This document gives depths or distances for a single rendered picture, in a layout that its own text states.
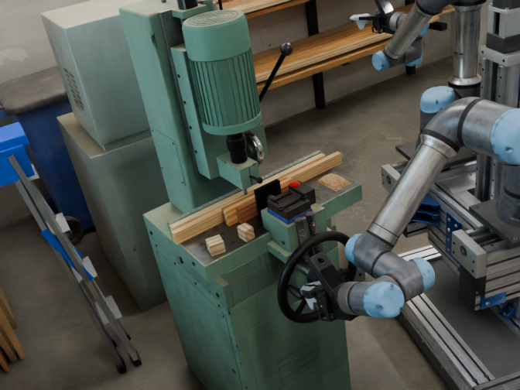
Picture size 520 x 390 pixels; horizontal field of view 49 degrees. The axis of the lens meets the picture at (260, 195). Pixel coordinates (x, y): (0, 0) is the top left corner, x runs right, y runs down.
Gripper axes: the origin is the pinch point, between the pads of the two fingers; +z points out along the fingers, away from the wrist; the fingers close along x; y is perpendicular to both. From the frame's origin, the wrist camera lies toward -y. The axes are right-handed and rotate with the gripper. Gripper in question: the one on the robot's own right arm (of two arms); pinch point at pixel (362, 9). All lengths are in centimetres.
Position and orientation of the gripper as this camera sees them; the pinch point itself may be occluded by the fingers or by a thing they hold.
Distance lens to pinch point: 257.1
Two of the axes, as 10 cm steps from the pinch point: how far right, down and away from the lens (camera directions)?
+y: 2.6, 7.9, 5.5
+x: 8.3, -4.8, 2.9
